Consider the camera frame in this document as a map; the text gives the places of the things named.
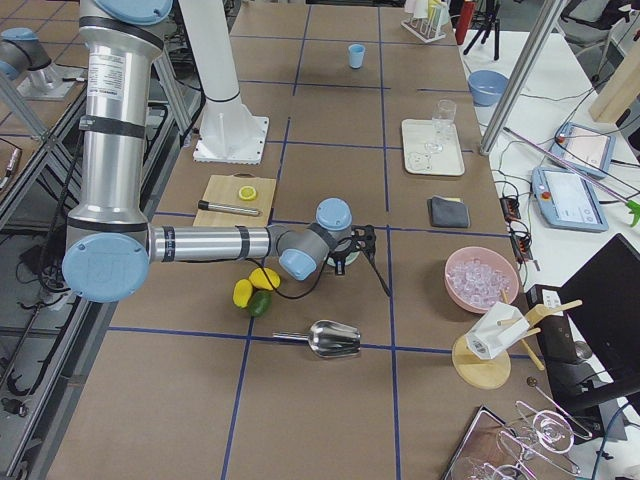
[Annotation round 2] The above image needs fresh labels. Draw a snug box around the blue teach pendant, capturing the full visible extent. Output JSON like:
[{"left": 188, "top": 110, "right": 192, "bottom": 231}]
[
  {"left": 531, "top": 167, "right": 609, "bottom": 233},
  {"left": 550, "top": 122, "right": 616, "bottom": 179}
]

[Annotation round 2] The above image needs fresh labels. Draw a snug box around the white paper carton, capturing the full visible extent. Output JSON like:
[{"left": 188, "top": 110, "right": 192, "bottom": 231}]
[{"left": 464, "top": 302, "right": 530, "bottom": 360}]

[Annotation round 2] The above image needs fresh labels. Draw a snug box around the wooden cutting board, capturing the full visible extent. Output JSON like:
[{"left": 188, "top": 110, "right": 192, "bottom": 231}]
[{"left": 193, "top": 175, "right": 276, "bottom": 227}]

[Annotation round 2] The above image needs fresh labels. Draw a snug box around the cream bear tray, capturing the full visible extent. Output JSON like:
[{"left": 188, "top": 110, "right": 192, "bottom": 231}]
[{"left": 401, "top": 119, "right": 465, "bottom": 177}]

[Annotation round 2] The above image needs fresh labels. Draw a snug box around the blue bowl with fork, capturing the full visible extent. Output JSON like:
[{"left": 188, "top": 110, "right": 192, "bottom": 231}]
[{"left": 468, "top": 70, "right": 509, "bottom": 107}]

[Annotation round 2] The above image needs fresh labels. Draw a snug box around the light blue plastic cup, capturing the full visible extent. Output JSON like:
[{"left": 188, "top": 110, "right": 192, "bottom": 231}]
[{"left": 348, "top": 44, "right": 366, "bottom": 69}]

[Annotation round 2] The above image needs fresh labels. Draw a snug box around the green lime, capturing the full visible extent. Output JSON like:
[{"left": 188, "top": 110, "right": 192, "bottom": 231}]
[{"left": 246, "top": 290, "right": 272, "bottom": 318}]

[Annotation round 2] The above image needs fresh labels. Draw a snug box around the pink bowl with ice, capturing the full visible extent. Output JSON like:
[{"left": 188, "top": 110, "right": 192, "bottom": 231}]
[{"left": 444, "top": 246, "right": 520, "bottom": 314}]

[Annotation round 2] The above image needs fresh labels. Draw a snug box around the far blue teach pendant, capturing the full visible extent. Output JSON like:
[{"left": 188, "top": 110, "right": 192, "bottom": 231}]
[{"left": 550, "top": 122, "right": 616, "bottom": 179}]

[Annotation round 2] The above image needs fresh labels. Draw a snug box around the grey folded cloth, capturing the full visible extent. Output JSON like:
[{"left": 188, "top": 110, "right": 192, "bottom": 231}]
[{"left": 427, "top": 196, "right": 470, "bottom": 228}]

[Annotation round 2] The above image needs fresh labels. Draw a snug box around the clear wine glass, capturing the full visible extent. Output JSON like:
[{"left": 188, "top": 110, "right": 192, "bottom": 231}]
[{"left": 425, "top": 99, "right": 457, "bottom": 154}]

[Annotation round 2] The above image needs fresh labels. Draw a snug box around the black tripod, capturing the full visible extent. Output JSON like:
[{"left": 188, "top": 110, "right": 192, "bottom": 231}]
[{"left": 463, "top": 0, "right": 501, "bottom": 61}]

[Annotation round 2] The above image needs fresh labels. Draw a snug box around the lemon half slice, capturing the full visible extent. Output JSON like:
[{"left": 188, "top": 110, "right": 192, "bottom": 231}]
[{"left": 237, "top": 185, "right": 258, "bottom": 202}]

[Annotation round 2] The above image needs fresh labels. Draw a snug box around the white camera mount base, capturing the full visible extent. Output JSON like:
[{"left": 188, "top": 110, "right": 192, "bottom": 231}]
[{"left": 179, "top": 0, "right": 269, "bottom": 165}]

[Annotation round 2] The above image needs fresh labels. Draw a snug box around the black tray with glasses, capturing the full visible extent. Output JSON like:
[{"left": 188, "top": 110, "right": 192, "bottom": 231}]
[{"left": 441, "top": 400, "right": 592, "bottom": 479}]

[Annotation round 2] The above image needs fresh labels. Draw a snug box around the metal cylinder tool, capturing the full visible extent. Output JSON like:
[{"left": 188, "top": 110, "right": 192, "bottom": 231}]
[{"left": 197, "top": 200, "right": 262, "bottom": 217}]

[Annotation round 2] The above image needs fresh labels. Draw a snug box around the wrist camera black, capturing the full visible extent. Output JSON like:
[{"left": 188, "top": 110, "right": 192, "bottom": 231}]
[{"left": 352, "top": 225, "right": 376, "bottom": 259}]

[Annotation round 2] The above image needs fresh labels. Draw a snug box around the yellow lemon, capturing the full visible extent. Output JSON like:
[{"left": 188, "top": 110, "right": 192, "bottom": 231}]
[
  {"left": 248, "top": 267, "right": 281, "bottom": 291},
  {"left": 232, "top": 279, "right": 254, "bottom": 309}
]

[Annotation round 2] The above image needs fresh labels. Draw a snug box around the aluminium frame post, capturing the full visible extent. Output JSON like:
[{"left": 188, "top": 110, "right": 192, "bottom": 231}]
[{"left": 479, "top": 0, "right": 567, "bottom": 156}]

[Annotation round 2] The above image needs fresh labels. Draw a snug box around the wooden mug tree stand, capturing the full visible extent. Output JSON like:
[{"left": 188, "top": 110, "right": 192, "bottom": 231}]
[{"left": 452, "top": 300, "right": 582, "bottom": 390}]

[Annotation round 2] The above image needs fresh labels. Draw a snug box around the white wire cup rack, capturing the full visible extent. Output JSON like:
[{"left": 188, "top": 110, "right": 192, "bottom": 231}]
[{"left": 401, "top": 0, "right": 449, "bottom": 44}]

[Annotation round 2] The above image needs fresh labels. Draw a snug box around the near blue teach pendant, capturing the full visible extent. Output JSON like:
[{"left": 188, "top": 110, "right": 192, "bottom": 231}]
[{"left": 531, "top": 167, "right": 609, "bottom": 233}]

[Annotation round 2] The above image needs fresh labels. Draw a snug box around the green ceramic bowl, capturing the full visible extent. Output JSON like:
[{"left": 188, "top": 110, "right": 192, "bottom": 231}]
[{"left": 327, "top": 250, "right": 359, "bottom": 267}]

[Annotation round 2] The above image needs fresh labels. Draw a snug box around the metal ice scoop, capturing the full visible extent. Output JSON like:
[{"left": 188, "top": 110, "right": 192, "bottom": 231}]
[{"left": 272, "top": 320, "right": 361, "bottom": 359}]

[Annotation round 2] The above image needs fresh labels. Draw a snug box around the black monitor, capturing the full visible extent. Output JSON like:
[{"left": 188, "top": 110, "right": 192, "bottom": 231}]
[{"left": 538, "top": 234, "right": 639, "bottom": 413}]

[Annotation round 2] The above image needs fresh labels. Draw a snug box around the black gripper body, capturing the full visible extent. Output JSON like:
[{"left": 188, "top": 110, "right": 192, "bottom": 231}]
[{"left": 330, "top": 238, "right": 353, "bottom": 261}]

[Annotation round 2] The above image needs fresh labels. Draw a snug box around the long metal grabber stick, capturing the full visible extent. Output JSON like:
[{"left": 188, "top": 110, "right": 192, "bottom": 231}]
[{"left": 502, "top": 127, "right": 640, "bottom": 226}]

